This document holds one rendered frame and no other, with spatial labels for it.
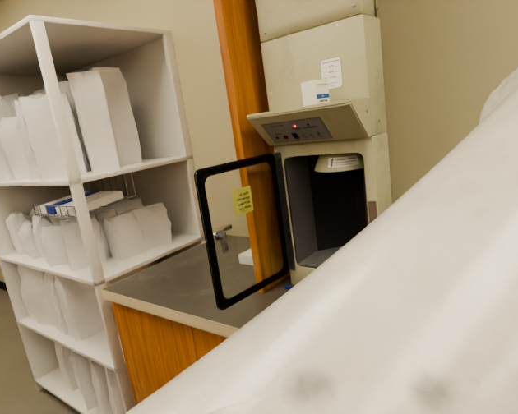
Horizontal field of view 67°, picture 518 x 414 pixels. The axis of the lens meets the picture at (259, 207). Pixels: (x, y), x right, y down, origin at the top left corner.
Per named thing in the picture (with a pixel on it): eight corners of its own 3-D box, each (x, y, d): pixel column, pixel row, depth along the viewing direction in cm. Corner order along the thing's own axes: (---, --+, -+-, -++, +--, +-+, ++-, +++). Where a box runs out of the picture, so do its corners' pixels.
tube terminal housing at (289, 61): (326, 258, 152) (303, 48, 136) (412, 268, 132) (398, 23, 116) (290, 284, 133) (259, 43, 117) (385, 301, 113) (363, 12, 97)
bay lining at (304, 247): (330, 240, 148) (321, 146, 141) (400, 246, 132) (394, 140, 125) (296, 264, 130) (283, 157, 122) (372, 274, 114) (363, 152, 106)
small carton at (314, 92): (316, 104, 108) (313, 82, 106) (330, 103, 104) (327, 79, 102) (302, 106, 105) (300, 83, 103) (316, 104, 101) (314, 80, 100)
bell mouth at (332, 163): (330, 163, 134) (329, 147, 132) (381, 160, 123) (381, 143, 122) (303, 172, 120) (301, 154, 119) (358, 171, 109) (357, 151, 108)
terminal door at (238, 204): (289, 273, 130) (274, 151, 121) (219, 312, 109) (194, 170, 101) (288, 272, 131) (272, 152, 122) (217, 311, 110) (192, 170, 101)
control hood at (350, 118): (272, 144, 123) (268, 112, 121) (372, 135, 103) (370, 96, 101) (249, 150, 114) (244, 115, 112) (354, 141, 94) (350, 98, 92)
